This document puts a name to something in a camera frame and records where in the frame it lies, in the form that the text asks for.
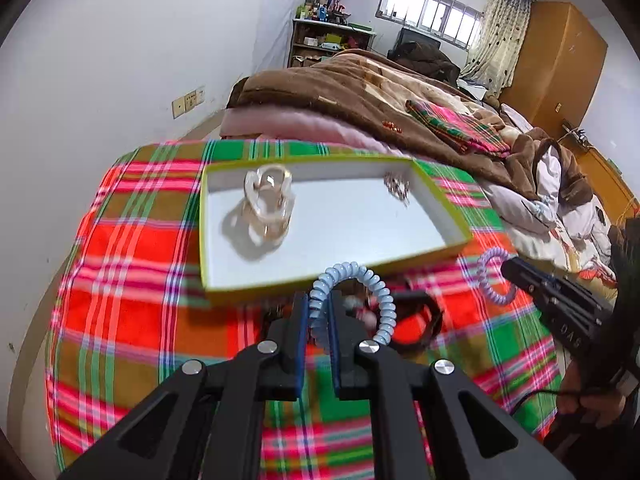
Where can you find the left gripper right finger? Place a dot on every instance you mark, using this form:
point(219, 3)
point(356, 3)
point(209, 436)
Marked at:
point(429, 421)

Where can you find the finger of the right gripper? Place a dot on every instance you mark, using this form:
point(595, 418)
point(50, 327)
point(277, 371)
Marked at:
point(556, 296)

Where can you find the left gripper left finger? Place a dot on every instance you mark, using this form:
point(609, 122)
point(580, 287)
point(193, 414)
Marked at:
point(205, 421)

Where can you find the black wrist band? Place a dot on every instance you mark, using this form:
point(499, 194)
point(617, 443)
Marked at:
point(418, 321)

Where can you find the right hand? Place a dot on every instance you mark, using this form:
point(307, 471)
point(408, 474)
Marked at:
point(604, 407)

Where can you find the white patterned bedding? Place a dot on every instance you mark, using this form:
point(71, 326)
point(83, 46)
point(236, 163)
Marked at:
point(556, 236)

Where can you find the orange wooden cabinet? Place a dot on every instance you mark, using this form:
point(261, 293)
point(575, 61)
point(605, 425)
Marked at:
point(617, 199)

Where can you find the folded plaid cloth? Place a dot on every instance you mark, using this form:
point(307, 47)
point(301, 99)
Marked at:
point(464, 133)

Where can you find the rhinestone hair clip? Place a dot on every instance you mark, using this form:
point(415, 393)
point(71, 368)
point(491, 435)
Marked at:
point(398, 186)

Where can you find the yellow-green shallow box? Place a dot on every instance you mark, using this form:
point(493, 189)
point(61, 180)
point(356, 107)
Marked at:
point(343, 213)

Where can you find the small red hair clip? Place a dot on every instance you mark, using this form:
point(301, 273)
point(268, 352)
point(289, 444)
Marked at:
point(392, 126)

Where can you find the orange wooden wardrobe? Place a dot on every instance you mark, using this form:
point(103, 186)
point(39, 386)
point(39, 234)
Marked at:
point(559, 67)

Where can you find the floral curtain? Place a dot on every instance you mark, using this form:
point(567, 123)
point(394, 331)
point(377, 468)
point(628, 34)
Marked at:
point(492, 58)

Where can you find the pearl gold hair claw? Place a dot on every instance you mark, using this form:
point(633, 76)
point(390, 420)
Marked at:
point(268, 203)

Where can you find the brown fleece blanket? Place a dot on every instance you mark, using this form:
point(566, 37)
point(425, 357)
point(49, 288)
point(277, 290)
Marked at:
point(364, 90)

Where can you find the dark clothes pile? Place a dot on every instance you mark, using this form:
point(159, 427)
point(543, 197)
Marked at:
point(422, 53)

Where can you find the pink quilt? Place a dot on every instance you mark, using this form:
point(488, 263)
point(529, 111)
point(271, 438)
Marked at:
point(270, 122)

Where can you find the window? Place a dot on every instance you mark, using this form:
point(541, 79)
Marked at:
point(448, 20)

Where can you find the dark wooden shelf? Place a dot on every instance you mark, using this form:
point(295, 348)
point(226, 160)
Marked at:
point(315, 41)

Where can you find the wall outlet plate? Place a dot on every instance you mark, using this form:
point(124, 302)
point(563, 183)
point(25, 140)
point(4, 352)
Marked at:
point(186, 103)

